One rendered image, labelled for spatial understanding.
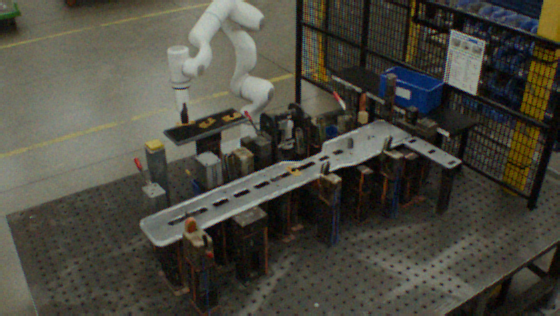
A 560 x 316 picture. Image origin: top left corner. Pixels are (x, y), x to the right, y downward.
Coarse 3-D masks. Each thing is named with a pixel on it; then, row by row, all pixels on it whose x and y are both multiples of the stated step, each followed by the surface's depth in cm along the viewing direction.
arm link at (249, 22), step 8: (216, 0) 232; (224, 0) 232; (232, 0) 234; (208, 8) 231; (216, 8) 229; (224, 8) 231; (232, 8) 235; (240, 8) 239; (248, 8) 241; (224, 16) 232; (232, 16) 238; (240, 16) 240; (248, 16) 241; (256, 16) 242; (248, 24) 242; (256, 24) 243
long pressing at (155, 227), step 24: (336, 144) 262; (360, 144) 262; (312, 168) 245; (336, 168) 245; (216, 192) 230; (264, 192) 230; (168, 216) 216; (192, 216) 216; (216, 216) 216; (168, 240) 204
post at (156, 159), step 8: (152, 152) 230; (160, 152) 232; (152, 160) 232; (160, 160) 234; (152, 168) 235; (160, 168) 236; (152, 176) 240; (160, 176) 239; (160, 184) 241; (168, 192) 245; (168, 200) 247; (168, 224) 253
